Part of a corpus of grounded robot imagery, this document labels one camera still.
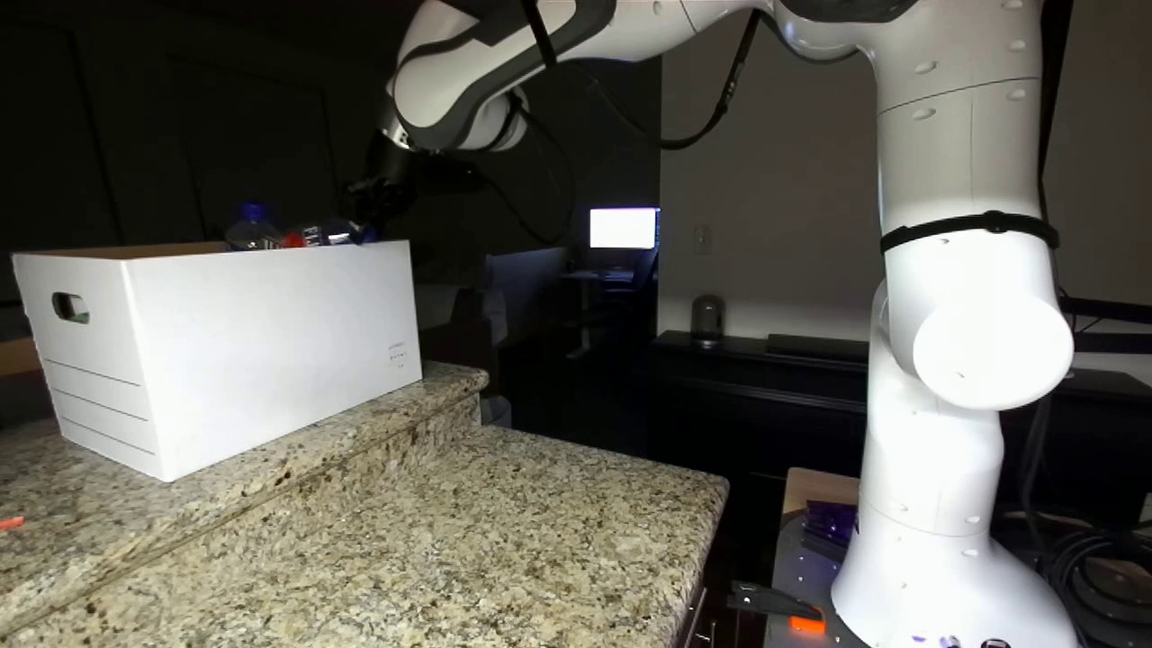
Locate black low cabinet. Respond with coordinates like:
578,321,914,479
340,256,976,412
643,329,1152,569

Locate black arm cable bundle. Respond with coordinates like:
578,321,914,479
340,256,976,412
653,7,768,156

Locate black floor cables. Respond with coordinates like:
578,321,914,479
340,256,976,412
1027,510,1152,648

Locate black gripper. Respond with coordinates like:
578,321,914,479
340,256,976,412
354,148,487,238

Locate open laptop lit screen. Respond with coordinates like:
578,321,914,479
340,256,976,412
574,199,667,285

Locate small dark speaker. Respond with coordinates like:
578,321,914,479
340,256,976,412
690,291,728,352

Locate white cardboard box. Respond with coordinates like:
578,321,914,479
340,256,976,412
7,238,427,487

